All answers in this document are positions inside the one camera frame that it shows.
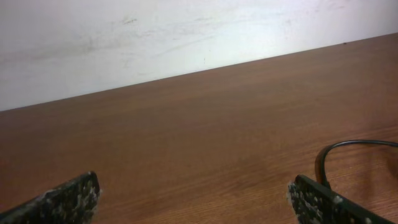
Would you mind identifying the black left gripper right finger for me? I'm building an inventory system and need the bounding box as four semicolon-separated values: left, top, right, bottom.
287;175;393;224

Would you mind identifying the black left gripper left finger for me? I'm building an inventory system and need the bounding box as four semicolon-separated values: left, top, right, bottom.
1;171;101;224

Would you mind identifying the black usb cable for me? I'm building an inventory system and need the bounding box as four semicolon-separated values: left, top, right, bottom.
314;139;398;190

